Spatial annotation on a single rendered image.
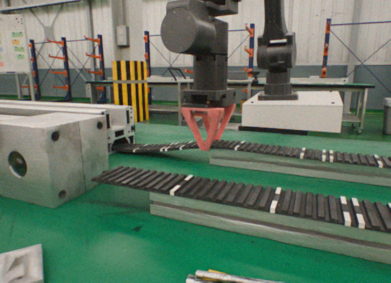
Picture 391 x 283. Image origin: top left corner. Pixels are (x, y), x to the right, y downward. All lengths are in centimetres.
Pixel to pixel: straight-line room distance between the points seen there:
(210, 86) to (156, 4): 904
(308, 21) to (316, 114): 726
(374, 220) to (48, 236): 29
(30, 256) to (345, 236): 26
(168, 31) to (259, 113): 49
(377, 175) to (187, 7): 35
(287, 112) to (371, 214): 57
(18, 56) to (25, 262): 588
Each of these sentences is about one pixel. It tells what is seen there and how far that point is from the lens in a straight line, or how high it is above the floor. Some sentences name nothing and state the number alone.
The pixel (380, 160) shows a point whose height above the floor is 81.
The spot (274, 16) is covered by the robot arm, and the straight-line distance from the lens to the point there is 85.
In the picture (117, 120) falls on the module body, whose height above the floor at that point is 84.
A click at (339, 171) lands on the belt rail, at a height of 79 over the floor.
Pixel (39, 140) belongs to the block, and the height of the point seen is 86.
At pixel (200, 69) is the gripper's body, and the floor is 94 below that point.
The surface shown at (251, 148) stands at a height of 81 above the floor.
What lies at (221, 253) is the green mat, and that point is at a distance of 26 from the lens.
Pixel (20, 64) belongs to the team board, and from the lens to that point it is 610.
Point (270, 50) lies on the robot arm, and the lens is 86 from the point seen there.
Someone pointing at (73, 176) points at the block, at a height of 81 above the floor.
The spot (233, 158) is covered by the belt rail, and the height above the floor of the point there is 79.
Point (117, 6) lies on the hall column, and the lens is 404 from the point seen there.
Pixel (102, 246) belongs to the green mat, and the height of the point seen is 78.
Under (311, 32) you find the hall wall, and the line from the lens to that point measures 802.
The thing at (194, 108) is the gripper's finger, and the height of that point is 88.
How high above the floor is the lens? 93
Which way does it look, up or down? 13 degrees down
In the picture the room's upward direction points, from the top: straight up
